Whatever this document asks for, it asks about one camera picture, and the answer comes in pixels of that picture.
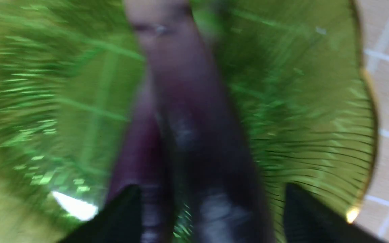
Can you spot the green glass plate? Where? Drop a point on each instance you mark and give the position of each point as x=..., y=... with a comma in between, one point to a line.
x=71, y=72

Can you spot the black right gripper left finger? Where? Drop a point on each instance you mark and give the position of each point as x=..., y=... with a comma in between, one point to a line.
x=120, y=221

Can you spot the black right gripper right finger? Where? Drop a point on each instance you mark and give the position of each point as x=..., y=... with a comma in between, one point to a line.
x=308, y=220

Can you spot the purple eggplant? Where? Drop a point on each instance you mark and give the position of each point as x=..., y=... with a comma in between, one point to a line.
x=185, y=141

